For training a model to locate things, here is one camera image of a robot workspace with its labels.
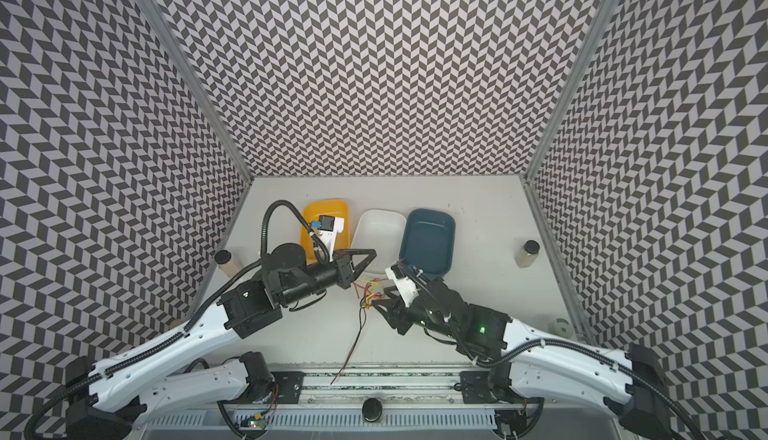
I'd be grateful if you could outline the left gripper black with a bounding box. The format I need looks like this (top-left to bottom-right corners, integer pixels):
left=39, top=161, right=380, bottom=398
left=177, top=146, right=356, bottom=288
left=276, top=245, right=378, bottom=305

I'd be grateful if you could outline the dark brown wire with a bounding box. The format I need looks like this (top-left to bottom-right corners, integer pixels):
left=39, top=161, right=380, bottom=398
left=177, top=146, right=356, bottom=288
left=329, top=304, right=368, bottom=386

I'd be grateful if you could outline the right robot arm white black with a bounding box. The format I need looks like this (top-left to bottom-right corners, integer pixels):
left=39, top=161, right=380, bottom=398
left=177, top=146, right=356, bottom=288
left=372, top=267, right=704, bottom=439

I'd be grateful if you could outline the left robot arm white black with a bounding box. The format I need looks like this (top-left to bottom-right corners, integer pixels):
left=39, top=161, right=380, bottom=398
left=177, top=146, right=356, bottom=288
left=23, top=200, right=377, bottom=439

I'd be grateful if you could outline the white plastic bin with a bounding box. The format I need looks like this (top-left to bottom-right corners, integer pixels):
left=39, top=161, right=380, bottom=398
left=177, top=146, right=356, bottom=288
left=351, top=209, right=406, bottom=277

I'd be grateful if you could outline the teal plastic bin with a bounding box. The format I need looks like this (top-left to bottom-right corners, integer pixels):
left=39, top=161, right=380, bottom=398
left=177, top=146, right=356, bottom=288
left=399, top=208, right=456, bottom=277

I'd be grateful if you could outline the yellow plastic bin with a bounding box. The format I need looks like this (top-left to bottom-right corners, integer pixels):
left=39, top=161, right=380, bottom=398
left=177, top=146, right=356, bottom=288
left=302, top=199, right=351, bottom=253

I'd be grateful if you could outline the black round knob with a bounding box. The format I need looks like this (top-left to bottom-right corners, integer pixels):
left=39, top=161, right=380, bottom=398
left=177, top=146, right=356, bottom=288
left=361, top=398, right=383, bottom=423

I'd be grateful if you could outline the right small jar black lid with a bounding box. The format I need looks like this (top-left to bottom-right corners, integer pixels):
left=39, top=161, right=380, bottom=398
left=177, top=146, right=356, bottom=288
left=514, top=239, right=541, bottom=268

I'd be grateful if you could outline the small jar black lid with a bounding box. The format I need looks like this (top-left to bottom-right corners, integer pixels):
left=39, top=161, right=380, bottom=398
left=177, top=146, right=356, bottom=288
left=214, top=249, right=242, bottom=278
left=514, top=239, right=541, bottom=268

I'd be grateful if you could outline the left small jar black lid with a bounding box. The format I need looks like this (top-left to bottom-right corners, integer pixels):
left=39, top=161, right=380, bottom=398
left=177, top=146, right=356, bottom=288
left=214, top=249, right=242, bottom=278

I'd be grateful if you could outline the small green circuit board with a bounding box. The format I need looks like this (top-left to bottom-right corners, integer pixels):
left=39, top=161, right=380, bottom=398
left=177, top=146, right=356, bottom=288
left=240, top=414, right=269, bottom=430

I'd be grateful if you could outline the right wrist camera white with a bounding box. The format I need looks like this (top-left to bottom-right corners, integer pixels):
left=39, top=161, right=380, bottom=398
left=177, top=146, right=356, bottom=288
left=385, top=260, right=419, bottom=307

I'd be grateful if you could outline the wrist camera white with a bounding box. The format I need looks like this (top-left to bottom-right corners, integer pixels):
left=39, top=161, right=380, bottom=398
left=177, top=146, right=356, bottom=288
left=310, top=214, right=345, bottom=253
left=385, top=260, right=419, bottom=307

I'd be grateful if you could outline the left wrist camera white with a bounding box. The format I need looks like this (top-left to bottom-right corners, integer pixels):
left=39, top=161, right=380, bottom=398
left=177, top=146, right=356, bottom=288
left=310, top=214, right=345, bottom=253

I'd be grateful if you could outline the aluminium front rail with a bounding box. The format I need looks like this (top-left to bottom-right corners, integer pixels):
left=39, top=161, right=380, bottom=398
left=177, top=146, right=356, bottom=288
left=137, top=364, right=601, bottom=408

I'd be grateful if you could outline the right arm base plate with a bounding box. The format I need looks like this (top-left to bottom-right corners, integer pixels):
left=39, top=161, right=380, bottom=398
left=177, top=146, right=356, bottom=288
left=455, top=370, right=512, bottom=404

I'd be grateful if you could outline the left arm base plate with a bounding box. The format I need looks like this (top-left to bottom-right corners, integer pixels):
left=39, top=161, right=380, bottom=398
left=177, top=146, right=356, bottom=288
left=252, top=370, right=305, bottom=405

